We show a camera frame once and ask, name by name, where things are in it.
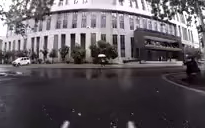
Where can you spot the tree with thin trunk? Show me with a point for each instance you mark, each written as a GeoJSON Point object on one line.
{"type": "Point", "coordinates": [202, 30]}

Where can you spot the large pale curved building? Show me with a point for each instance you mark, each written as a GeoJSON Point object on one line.
{"type": "Point", "coordinates": [100, 30]}

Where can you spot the person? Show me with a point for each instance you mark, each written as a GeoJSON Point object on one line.
{"type": "Point", "coordinates": [191, 66]}
{"type": "Point", "coordinates": [102, 58]}

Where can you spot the overhanging tree branches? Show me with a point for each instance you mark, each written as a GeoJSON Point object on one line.
{"type": "Point", "coordinates": [20, 11]}

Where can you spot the wet dark asphalt road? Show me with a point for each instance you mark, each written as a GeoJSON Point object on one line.
{"type": "Point", "coordinates": [100, 96]}

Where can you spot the robot's own part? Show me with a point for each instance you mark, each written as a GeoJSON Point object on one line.
{"type": "Point", "coordinates": [131, 124]}
{"type": "Point", "coordinates": [65, 124]}

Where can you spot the row of bushes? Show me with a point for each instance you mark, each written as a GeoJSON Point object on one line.
{"type": "Point", "coordinates": [73, 53]}

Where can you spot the white car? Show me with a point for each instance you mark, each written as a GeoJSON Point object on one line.
{"type": "Point", "coordinates": [21, 61]}

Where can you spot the pale kerb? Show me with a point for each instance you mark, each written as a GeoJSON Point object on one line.
{"type": "Point", "coordinates": [183, 86]}

